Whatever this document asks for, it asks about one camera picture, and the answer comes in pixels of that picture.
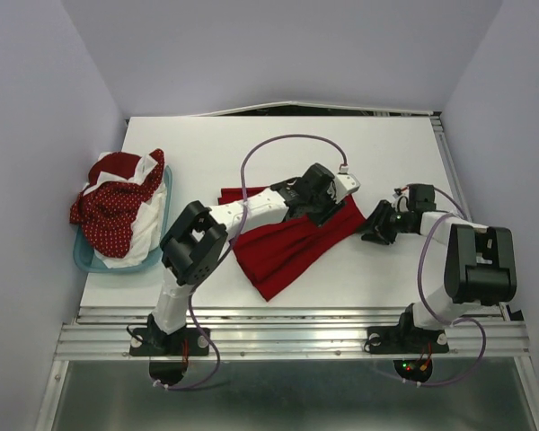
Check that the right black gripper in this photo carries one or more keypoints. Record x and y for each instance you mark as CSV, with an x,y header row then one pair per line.
x,y
377,233

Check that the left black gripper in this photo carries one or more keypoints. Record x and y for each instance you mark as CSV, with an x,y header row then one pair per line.
x,y
319,219

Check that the plain red skirt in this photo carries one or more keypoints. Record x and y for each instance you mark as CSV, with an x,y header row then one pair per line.
x,y
275,255

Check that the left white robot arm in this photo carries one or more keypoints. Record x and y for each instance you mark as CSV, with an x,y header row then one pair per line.
x,y
201,237

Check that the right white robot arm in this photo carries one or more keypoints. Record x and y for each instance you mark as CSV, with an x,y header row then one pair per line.
x,y
480,269

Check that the red polka dot skirt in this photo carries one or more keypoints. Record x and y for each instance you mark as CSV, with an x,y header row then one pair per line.
x,y
112,206

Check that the teal plastic basket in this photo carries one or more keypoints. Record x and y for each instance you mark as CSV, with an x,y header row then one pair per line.
x,y
84,254

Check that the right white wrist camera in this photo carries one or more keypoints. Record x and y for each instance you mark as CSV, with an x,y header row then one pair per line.
x,y
401,199

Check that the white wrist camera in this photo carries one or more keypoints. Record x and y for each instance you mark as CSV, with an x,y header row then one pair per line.
x,y
345,184
401,199

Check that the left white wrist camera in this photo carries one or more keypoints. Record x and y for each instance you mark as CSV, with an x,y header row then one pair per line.
x,y
345,184

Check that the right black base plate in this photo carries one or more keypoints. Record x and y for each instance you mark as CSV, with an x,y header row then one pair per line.
x,y
386,340

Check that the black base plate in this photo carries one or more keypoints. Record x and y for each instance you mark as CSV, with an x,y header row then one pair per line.
x,y
386,340
145,342

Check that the aluminium frame rail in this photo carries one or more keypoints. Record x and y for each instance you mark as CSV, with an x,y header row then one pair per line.
x,y
297,363

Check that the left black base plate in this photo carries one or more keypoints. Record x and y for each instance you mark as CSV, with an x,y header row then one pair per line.
x,y
145,342

